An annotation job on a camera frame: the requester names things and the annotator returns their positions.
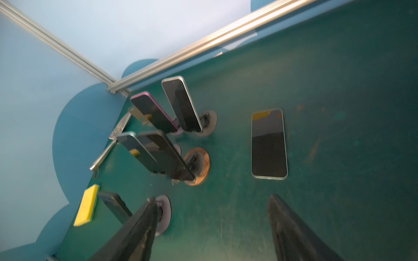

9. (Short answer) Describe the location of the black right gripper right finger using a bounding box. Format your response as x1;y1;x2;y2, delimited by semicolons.
267;194;342;261

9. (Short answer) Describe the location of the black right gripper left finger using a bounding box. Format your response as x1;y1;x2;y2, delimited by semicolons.
90;197;160;261

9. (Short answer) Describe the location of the grey stand front left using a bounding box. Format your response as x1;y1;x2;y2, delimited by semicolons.
155;195;172;237

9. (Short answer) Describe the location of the grey stand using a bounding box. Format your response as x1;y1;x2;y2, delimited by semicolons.
155;195;172;237
195;110;218;137
170;118;184;136
173;144;181;156

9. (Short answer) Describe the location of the green phone middle left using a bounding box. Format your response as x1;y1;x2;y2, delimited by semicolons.
116;131;160;174

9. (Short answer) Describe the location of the wooden round phone stand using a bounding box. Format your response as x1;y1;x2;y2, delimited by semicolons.
184;147;211;186

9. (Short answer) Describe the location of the dark phone middle right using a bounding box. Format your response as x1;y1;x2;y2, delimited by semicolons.
137;130;196;182

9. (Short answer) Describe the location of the grey stand middle left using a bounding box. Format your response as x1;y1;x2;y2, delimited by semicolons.
173;144;181;156

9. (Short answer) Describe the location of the grey stand back left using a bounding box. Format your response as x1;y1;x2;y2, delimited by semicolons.
170;118;184;136

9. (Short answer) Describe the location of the pink phone back left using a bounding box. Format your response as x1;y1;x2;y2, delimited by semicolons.
130;91;177;133

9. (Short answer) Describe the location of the grey stand back right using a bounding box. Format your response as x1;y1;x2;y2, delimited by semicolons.
195;110;218;137

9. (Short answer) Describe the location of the yellow sponge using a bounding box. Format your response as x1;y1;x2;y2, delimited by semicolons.
73;184;100;227

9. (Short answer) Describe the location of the silver metal garden trowel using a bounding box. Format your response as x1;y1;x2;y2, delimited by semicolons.
89;107;149;177

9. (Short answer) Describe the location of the horizontal aluminium frame bar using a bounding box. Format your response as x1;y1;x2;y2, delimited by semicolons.
107;0;316;94

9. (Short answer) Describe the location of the left aluminium frame post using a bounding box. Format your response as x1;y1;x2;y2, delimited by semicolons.
1;1;116;85

